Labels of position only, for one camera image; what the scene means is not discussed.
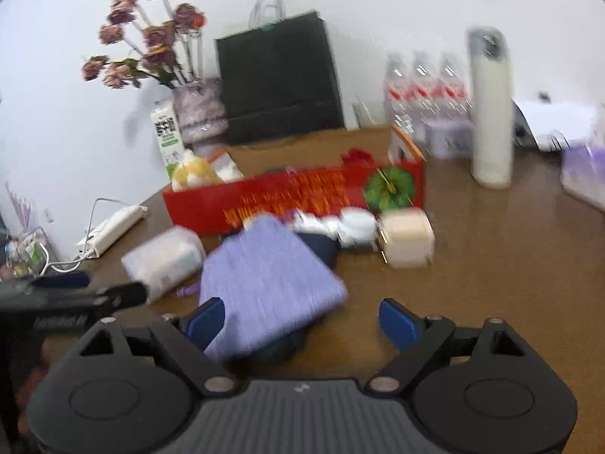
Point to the dark blue pouch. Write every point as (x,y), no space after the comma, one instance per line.
(322,246)

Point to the water bottle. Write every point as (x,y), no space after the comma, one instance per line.
(397,88)
(424,84)
(453,100)

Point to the white thermos bottle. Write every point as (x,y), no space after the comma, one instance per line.
(492,108)

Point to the dried rose bouquet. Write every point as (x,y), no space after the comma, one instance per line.
(165,44)

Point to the left water bottle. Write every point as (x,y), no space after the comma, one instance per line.
(397,88)

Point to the purple towel cloth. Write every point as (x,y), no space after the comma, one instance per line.
(271,284)

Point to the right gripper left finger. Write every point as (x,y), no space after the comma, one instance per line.
(182,343)

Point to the red cardboard box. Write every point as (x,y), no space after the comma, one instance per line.
(306,173)

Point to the purple tissue pack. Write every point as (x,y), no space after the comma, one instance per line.
(582,174)

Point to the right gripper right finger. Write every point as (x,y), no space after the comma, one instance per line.
(421,343)

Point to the red fabric flower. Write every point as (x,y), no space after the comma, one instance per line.
(357,157)

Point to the clear glass cup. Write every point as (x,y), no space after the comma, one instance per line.
(370,114)

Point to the white power strip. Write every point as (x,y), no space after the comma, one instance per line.
(108,232)

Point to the white jar lid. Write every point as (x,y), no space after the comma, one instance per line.
(357,227)

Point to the black paper shopping bag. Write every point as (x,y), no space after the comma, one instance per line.
(278,77)

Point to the right water bottle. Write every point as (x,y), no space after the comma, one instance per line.
(453,100)

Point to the green white milk carton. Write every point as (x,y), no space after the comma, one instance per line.
(168,135)

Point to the clear plastic cotton box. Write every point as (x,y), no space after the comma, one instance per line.
(164,262)

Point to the lavender tin box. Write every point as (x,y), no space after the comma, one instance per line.
(449,139)

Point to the white device with paper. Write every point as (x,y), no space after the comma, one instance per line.
(553,127)

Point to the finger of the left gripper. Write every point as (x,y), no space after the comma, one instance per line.
(122,296)
(75,280)

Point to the yellow plush toy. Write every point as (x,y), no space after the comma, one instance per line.
(193,172)

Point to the wire rack with items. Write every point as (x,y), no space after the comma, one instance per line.
(25,250)

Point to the middle water bottle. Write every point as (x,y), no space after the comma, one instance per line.
(424,84)

